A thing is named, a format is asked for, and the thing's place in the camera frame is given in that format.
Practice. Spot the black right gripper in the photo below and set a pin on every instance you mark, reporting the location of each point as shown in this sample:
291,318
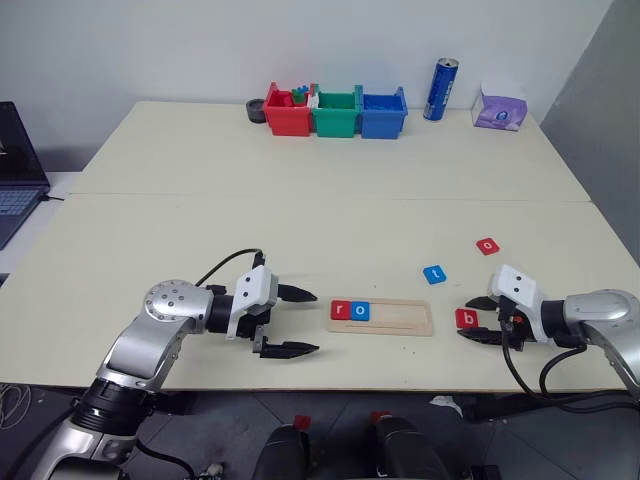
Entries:
515,327

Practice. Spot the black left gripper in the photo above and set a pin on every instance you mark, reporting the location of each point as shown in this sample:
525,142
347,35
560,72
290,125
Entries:
256,322

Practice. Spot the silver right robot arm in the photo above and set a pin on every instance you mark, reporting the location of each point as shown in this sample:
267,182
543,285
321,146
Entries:
600,315

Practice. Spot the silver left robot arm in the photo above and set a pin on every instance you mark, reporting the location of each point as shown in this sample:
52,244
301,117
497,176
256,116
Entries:
165,310

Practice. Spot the red letter b block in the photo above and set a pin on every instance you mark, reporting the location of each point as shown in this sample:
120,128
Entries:
468,318

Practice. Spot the red letter r block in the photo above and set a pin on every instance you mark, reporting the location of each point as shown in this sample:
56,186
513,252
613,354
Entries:
340,310

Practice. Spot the blue letter t block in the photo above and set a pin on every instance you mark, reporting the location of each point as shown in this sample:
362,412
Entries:
435,274

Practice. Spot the blue letter o block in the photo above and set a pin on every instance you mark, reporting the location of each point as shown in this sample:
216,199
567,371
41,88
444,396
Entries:
360,311

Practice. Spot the red letter o block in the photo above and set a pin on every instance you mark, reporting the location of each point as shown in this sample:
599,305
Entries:
487,245

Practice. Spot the wooden letter tray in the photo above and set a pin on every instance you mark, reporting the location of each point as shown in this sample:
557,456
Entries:
400,317

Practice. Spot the small red tag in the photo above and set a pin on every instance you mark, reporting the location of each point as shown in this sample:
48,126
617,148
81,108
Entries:
380,417
302,422

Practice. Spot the dark rounded shape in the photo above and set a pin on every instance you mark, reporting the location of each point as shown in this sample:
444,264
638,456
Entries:
410,450
282,455

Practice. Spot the red plastic storage bin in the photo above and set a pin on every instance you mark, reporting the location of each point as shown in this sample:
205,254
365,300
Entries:
287,120

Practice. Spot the green plastic storage bin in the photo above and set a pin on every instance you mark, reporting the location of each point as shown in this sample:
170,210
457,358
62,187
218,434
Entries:
336,122

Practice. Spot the purple tissue box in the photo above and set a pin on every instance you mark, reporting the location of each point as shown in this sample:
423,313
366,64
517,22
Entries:
500,112

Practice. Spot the dark grey round cup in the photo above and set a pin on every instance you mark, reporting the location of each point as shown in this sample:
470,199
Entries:
256,112

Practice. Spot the blue plastic storage bin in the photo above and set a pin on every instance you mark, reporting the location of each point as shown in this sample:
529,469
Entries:
382,122

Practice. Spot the small green toy brick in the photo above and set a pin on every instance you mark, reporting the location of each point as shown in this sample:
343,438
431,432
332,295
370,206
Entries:
299,99

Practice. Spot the small blue toy brick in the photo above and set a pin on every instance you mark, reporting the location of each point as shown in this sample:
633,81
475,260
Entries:
300,89

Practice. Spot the blue drink can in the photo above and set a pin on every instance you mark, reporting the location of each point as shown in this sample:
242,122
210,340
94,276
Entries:
440,90

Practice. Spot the dark laptop computer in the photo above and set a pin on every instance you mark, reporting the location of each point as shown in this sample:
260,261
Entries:
15,165

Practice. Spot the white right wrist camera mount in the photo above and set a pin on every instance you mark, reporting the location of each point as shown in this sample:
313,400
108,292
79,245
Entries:
517,287

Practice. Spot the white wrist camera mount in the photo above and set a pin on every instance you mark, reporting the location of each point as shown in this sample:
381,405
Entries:
517,287
252,287

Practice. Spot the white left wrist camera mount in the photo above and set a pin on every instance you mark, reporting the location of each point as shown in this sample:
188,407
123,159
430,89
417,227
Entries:
252,287

